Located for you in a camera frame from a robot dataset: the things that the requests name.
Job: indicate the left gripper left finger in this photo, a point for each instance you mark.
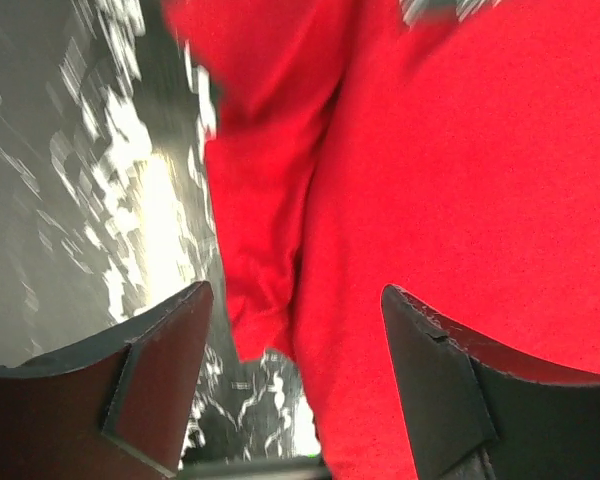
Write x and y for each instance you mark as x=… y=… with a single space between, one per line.
x=112 y=406

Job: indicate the black marble pattern mat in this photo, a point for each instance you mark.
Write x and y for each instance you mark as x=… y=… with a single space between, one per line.
x=90 y=175

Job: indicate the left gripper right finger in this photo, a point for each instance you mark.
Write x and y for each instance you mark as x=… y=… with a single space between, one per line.
x=475 y=408

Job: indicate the dark red t shirt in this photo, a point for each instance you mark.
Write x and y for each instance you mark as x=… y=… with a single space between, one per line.
x=519 y=203

